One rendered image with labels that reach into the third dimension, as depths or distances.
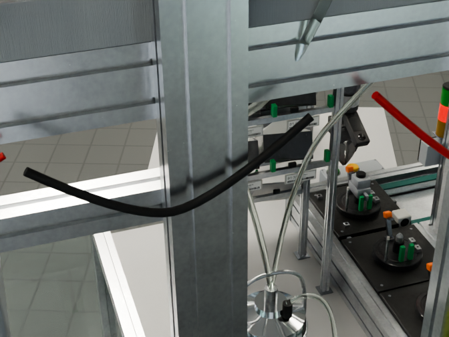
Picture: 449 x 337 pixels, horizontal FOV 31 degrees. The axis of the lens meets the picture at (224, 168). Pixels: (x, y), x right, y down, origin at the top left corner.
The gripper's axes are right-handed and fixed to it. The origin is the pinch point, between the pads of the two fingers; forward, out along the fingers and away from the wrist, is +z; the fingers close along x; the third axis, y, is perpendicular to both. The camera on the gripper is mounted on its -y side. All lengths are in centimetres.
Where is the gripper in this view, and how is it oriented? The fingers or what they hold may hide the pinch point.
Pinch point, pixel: (345, 162)
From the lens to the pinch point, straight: 256.9
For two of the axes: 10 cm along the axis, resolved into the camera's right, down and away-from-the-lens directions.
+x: -9.5, 1.8, -2.5
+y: -3.1, -5.1, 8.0
